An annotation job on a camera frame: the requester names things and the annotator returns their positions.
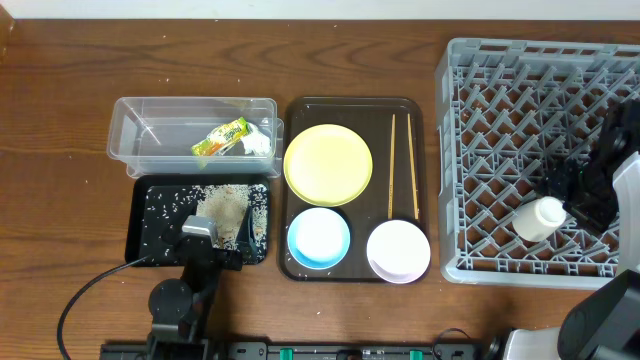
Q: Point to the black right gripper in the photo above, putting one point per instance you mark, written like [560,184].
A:
[559,180]

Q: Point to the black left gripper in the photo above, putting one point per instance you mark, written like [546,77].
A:
[220,255]

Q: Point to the yellow plate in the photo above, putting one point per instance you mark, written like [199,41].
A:
[328,165]

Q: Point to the green snack wrapper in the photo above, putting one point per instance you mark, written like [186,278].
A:
[220,139]

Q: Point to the left wooden chopstick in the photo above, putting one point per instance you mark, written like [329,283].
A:
[391,168]

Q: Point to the light blue bowl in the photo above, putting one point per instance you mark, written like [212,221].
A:
[318,238]

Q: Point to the right wooden chopstick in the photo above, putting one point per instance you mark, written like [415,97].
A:
[416,210]

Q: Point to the dark brown serving tray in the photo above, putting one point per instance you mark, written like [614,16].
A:
[370,117]

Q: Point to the pink bowl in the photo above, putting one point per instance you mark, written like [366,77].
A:
[398,252]

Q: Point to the black tray with rice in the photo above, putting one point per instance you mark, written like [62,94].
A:
[160,202]

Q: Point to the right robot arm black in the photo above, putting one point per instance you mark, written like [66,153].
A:
[605,325]

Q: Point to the small cream cup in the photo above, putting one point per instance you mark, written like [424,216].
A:
[537,220]

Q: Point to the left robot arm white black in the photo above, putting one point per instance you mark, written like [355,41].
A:
[180,306]

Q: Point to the white napkin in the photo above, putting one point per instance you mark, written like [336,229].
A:
[255,142]

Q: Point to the clear plastic bin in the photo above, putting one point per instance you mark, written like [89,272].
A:
[154,135]

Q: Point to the wooden chopstick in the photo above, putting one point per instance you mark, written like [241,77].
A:
[416,210]
[391,168]

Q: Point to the grey dishwasher rack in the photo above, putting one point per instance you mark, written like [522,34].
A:
[508,111]

